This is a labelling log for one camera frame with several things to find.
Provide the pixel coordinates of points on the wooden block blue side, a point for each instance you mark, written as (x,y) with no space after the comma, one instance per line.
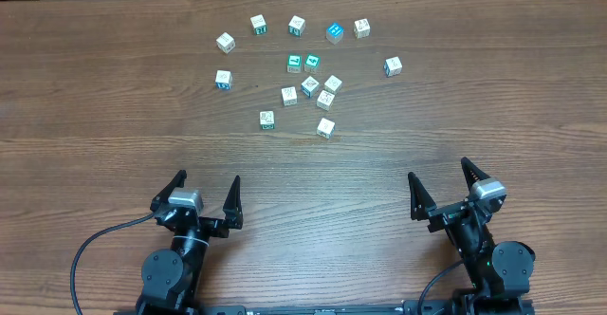
(392,66)
(223,79)

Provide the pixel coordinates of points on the wooden block blue side left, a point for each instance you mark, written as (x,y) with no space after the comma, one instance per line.
(223,79)

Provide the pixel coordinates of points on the wooden block black drawing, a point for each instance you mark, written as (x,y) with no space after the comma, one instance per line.
(362,28)

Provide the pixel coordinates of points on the wooden block diamond drawing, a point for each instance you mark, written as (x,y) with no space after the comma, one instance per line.
(309,86)

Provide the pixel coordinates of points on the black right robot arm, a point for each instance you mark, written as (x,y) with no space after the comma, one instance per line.
(499,273)

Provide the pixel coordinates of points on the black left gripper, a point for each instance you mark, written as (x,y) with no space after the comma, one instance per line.
(199,220)

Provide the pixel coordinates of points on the wooden block yellow side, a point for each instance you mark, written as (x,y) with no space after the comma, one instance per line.
(325,100)

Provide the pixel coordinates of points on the wooden block green letter side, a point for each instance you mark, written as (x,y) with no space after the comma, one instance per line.
(259,24)

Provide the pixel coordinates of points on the blue top wooden block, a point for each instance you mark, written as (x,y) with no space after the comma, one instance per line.
(334,33)

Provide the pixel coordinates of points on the wooden block teal side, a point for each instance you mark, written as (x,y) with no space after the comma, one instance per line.
(296,26)

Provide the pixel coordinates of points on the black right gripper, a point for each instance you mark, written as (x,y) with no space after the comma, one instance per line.
(455,212)

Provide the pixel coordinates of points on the wooden block blue side right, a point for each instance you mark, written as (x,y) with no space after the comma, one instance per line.
(392,66)

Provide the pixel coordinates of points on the green top block number 4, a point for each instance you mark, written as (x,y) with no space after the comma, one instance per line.
(312,63)

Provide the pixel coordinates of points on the wooden block green bottom side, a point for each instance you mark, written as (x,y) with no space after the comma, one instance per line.
(267,120)

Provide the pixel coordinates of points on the plain wooden block far left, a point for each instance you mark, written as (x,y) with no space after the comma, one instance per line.
(225,42)

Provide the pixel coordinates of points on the green top block letter L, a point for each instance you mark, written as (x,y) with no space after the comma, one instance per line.
(294,63)

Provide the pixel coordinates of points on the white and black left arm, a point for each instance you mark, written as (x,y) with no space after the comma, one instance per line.
(170,276)

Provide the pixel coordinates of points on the wooden block oval drawing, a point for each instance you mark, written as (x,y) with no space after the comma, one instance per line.
(333,84)

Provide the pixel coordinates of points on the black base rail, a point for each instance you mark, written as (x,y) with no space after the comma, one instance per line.
(327,310)

